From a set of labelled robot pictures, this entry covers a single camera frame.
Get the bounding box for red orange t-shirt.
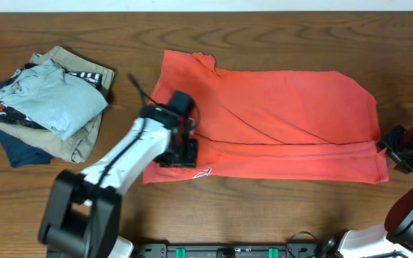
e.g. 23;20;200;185
143;50;389;183

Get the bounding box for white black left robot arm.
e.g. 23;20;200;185
38;91;198;258

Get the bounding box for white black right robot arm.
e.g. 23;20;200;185
324;125;413;258

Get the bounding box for beige folded pants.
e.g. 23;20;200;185
0;46;115;163

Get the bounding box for light blue folded shirt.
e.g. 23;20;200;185
0;59;108;140

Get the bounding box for navy blue folded garment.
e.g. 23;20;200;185
0;82;54;168

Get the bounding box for black patterned folded garment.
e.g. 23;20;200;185
0;62;104;130

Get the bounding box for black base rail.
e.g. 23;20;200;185
47;232;336;258

